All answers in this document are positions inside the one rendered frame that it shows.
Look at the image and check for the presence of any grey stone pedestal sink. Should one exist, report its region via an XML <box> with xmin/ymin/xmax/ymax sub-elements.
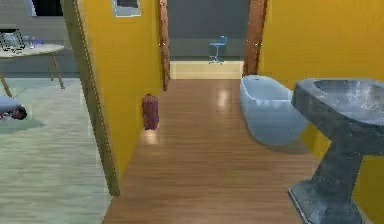
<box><xmin>287</xmin><ymin>78</ymin><xmax>384</xmax><ymax>224</ymax></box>

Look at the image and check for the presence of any round beige table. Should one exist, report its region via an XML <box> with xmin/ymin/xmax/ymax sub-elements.
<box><xmin>0</xmin><ymin>43</ymin><xmax>66</xmax><ymax>99</ymax></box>

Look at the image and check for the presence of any blue glass bowl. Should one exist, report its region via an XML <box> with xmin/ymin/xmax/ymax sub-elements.
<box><xmin>25</xmin><ymin>35</ymin><xmax>45</xmax><ymax>50</ymax></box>

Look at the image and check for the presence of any blue swivel chair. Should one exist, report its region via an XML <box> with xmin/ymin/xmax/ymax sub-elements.
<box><xmin>208</xmin><ymin>35</ymin><xmax>229</xmax><ymax>65</ymax></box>

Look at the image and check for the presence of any pale blue bathtub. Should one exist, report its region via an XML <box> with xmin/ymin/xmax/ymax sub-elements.
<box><xmin>239</xmin><ymin>74</ymin><xmax>310</xmax><ymax>147</ymax></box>

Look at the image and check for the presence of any framed wall picture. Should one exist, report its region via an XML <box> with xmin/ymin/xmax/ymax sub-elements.
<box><xmin>111</xmin><ymin>0</ymin><xmax>142</xmax><ymax>18</ymax></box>

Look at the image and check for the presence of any grey seat with red base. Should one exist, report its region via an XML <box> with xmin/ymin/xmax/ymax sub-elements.
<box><xmin>0</xmin><ymin>95</ymin><xmax>28</xmax><ymax>122</ymax></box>

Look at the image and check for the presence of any black wire basket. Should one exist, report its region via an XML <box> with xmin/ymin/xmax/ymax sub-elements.
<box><xmin>0</xmin><ymin>28</ymin><xmax>26</xmax><ymax>54</ymax></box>

